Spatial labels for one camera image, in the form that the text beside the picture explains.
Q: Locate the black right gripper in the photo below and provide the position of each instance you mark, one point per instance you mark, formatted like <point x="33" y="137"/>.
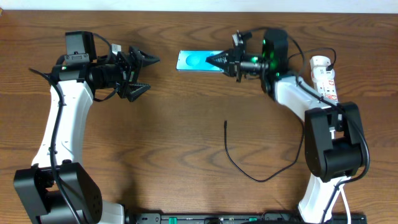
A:
<point x="232" y="65"/>

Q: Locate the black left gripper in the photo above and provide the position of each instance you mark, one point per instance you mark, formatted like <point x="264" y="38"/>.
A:
<point x="126" y="73"/>

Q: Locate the blue Galaxy smartphone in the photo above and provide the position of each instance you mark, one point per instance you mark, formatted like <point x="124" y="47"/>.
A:
<point x="195" y="61"/>

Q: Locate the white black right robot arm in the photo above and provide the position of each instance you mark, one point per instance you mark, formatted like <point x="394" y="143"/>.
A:
<point x="336" y="151"/>

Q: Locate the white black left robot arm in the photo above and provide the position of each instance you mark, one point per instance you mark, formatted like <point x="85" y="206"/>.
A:
<point x="56" y="188"/>

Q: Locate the white USB charger adapter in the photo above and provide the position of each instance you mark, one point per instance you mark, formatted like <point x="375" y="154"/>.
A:
<point x="321" y="74"/>

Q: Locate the white power strip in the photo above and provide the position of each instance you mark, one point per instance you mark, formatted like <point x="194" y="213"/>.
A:
<point x="326" y="88"/>

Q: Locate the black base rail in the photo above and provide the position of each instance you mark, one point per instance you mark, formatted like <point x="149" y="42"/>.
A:
<point x="156" y="218"/>

